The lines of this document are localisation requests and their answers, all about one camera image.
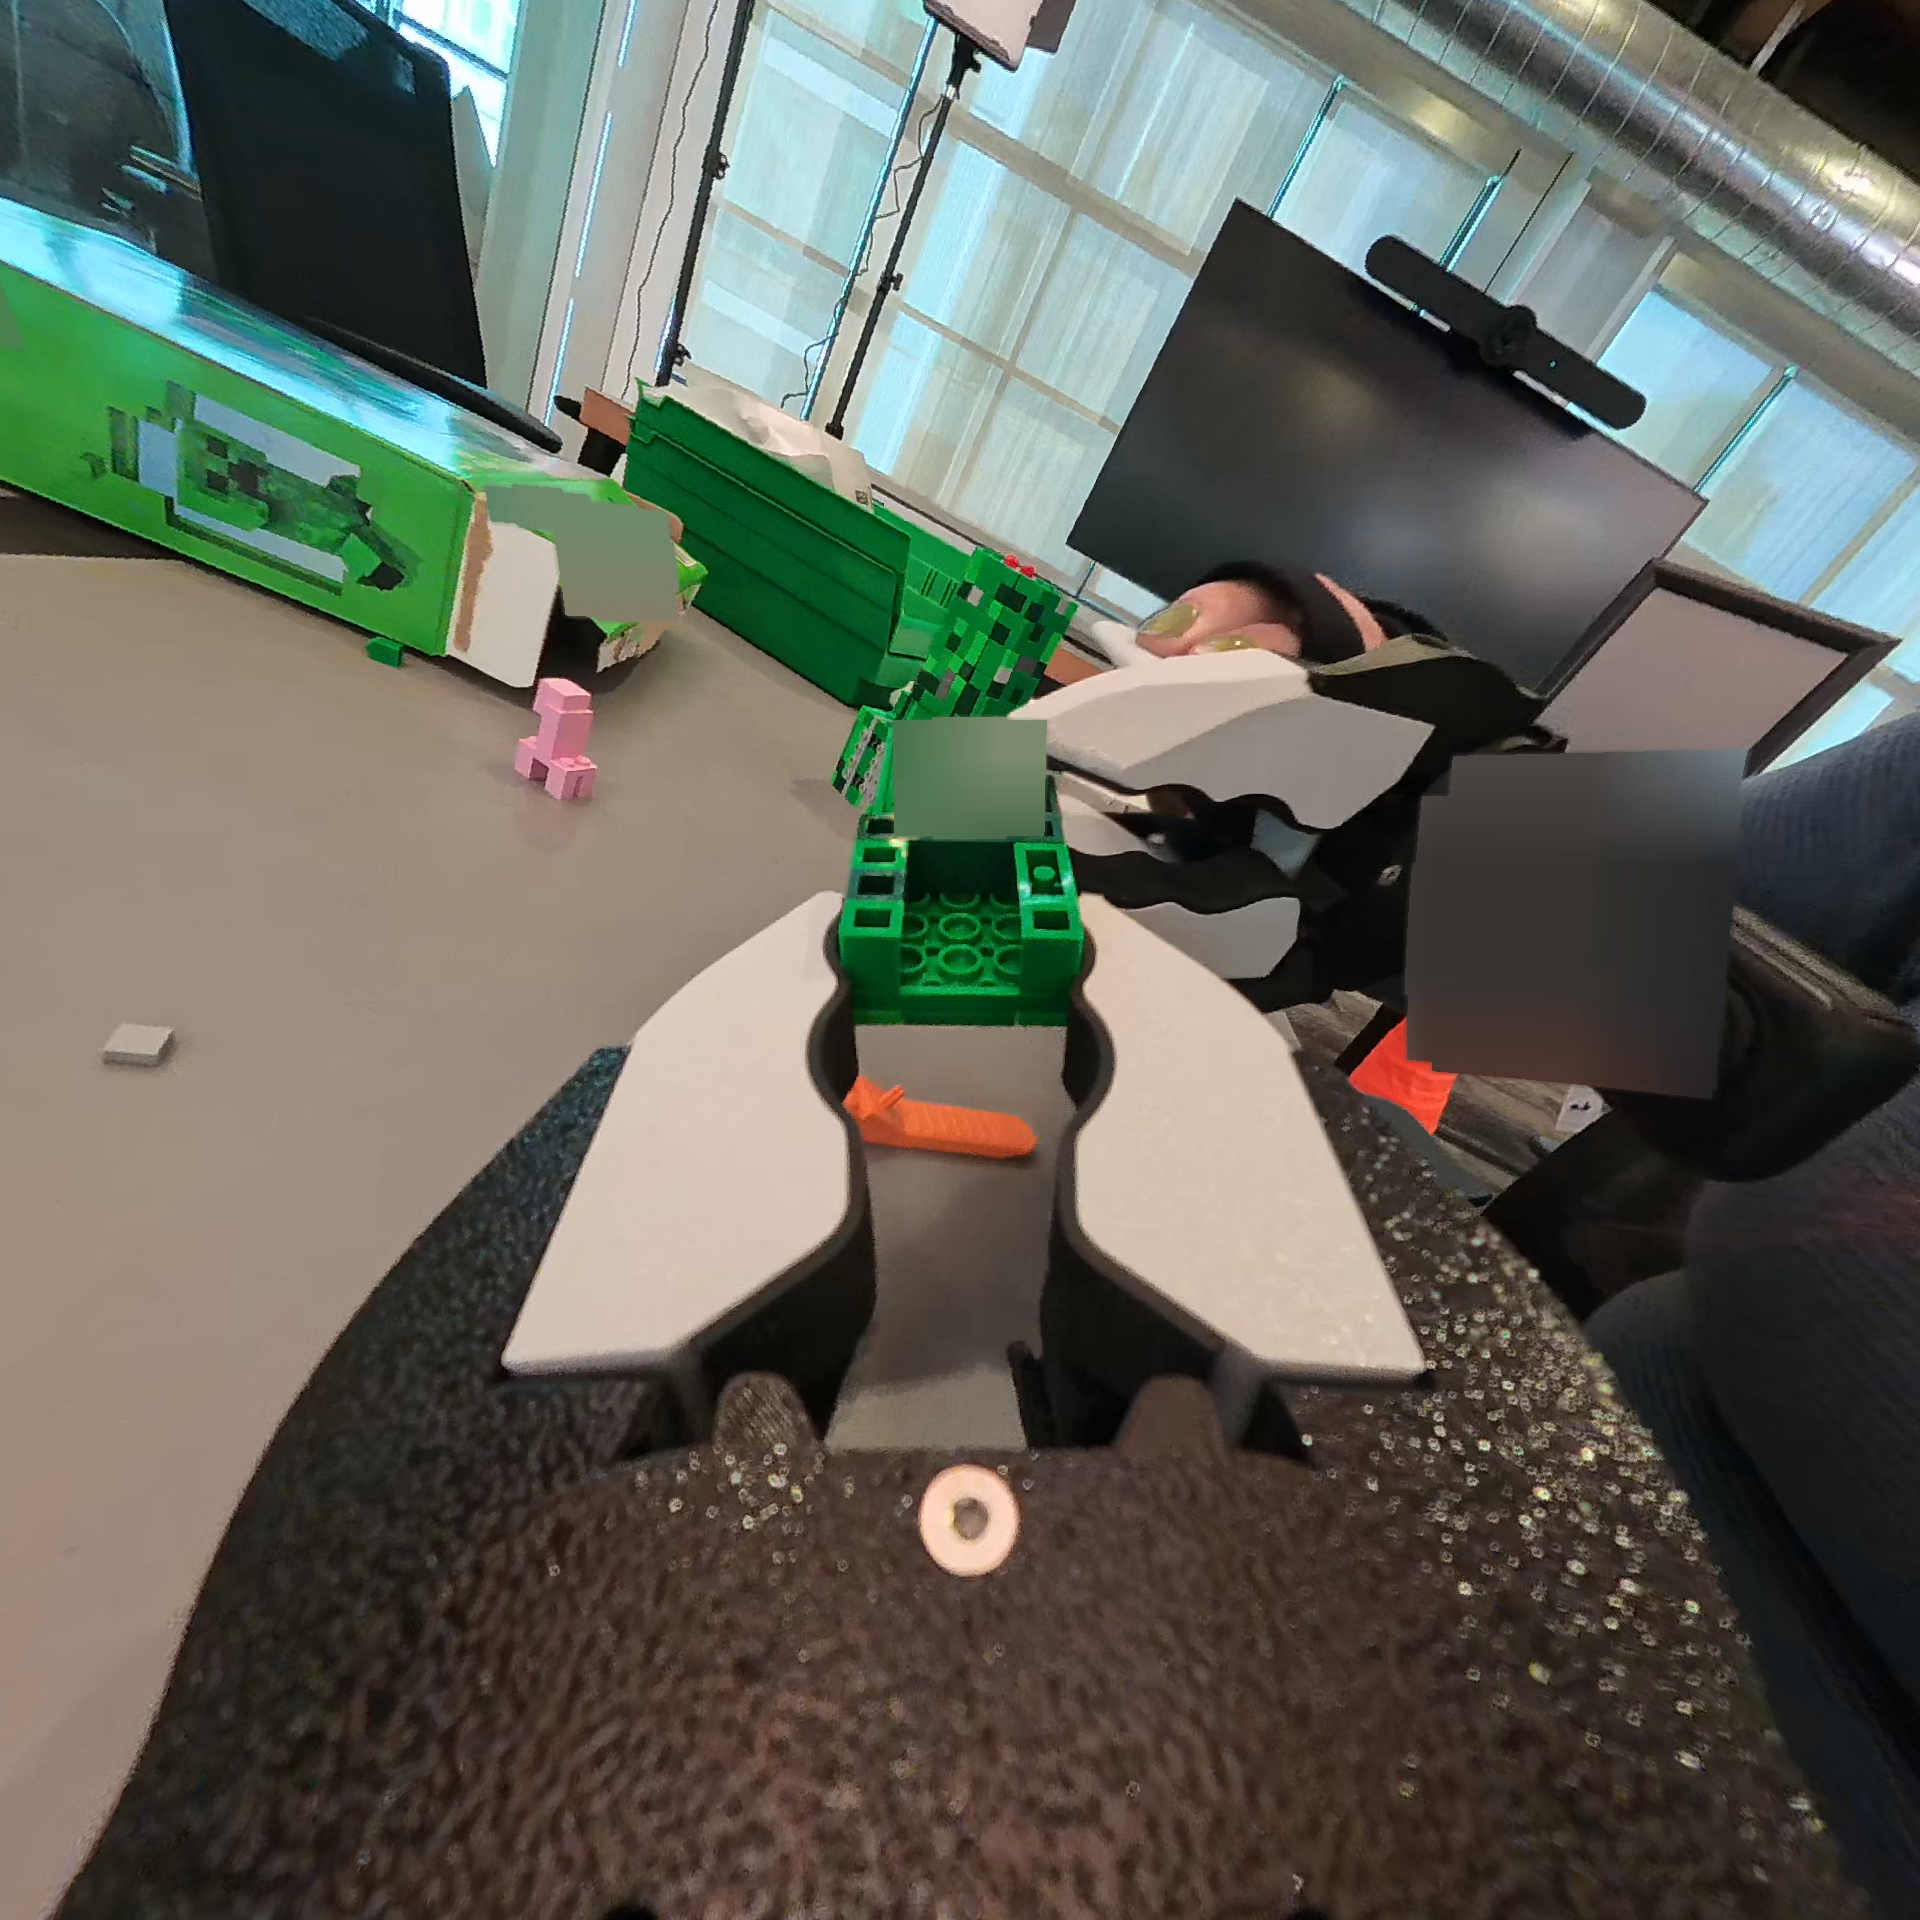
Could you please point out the orange fabric item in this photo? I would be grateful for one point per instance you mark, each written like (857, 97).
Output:
(1401, 1079)

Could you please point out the black monitor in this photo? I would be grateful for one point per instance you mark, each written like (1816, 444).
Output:
(1350, 451)

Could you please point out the orange brick separator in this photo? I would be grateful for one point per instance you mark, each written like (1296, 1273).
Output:
(960, 1127)

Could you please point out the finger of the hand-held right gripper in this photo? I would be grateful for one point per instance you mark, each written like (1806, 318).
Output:
(1244, 939)
(1184, 722)

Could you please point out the pink brick pig figure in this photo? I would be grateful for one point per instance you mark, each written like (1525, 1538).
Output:
(558, 735)

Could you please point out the green brick assembly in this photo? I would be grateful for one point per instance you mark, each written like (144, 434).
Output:
(960, 946)

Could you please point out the silver ventilation duct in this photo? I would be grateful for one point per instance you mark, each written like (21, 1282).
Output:
(1652, 107)

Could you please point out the grey desk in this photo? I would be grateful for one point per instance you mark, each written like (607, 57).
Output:
(375, 931)

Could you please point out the grey framed board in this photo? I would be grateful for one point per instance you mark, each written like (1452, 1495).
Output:
(1724, 662)

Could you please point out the black webcam bar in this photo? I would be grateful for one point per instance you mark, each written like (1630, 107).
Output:
(1501, 332)

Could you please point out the white crumpled paper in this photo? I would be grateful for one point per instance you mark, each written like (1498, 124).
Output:
(781, 435)

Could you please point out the green toy box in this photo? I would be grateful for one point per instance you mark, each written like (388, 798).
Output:
(225, 405)

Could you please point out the person's right forearm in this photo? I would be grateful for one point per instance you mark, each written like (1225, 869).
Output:
(1350, 599)

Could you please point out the person's dark trousers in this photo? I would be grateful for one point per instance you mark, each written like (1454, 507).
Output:
(1799, 1425)

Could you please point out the small grey tile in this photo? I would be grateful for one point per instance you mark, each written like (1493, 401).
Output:
(138, 1046)

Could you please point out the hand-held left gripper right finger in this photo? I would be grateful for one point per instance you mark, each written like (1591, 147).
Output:
(1230, 1186)

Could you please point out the person's right hand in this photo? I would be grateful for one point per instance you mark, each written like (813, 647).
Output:
(1244, 609)

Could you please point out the green pixelated brick figure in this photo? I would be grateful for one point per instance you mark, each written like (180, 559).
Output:
(990, 630)

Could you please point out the black office chair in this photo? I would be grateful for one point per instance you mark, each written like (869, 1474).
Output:
(330, 181)

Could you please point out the green plastic tray stack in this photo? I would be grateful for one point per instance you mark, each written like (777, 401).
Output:
(751, 525)

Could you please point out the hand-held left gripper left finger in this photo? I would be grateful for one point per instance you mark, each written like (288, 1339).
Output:
(692, 1172)

